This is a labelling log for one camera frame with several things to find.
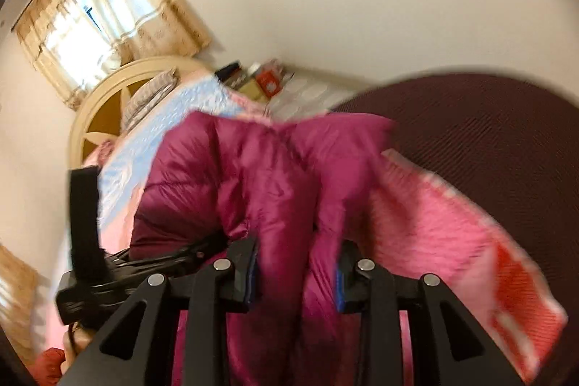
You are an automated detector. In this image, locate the wide beige floral curtain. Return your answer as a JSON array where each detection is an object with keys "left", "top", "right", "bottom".
[{"left": 16, "top": 0, "right": 212, "bottom": 111}]

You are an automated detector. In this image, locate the tan cardboard box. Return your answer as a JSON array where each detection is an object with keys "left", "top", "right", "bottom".
[{"left": 235, "top": 79, "right": 267, "bottom": 103}]

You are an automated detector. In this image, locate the pink and blue printed bedsheet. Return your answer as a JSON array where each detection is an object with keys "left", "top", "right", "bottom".
[{"left": 43, "top": 69, "right": 568, "bottom": 384}]

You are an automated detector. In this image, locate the magenta down jacket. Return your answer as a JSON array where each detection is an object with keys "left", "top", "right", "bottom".
[{"left": 129, "top": 111, "right": 399, "bottom": 386}]

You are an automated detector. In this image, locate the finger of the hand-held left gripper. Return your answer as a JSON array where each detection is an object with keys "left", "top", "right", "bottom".
[{"left": 102, "top": 230, "right": 232, "bottom": 279}]

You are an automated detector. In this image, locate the person's left hand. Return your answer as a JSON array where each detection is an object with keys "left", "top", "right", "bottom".
[{"left": 61, "top": 325, "right": 98, "bottom": 374}]

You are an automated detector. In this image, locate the red box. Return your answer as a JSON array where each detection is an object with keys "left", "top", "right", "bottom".
[{"left": 255, "top": 67, "right": 285, "bottom": 98}]

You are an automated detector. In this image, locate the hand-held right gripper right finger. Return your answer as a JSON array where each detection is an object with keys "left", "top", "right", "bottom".
[{"left": 335, "top": 241, "right": 525, "bottom": 386}]

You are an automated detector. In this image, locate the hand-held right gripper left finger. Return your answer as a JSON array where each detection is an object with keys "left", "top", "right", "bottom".
[{"left": 61, "top": 238, "right": 261, "bottom": 386}]

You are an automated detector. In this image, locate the pink floral folded blanket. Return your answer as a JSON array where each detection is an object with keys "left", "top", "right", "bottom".
[{"left": 96, "top": 139, "right": 117, "bottom": 166}]

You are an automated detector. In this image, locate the striped pillow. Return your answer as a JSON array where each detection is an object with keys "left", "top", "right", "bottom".
[{"left": 121, "top": 68, "right": 178, "bottom": 129}]

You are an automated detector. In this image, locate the white quilted cover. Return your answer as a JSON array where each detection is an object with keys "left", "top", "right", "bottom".
[{"left": 267, "top": 72, "right": 376, "bottom": 122}]

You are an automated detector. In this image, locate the black box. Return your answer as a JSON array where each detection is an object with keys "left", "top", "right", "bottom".
[{"left": 215, "top": 61, "right": 242, "bottom": 86}]

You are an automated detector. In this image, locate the cream wooden headboard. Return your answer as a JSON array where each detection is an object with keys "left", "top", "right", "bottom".
[{"left": 69, "top": 56, "right": 206, "bottom": 170}]

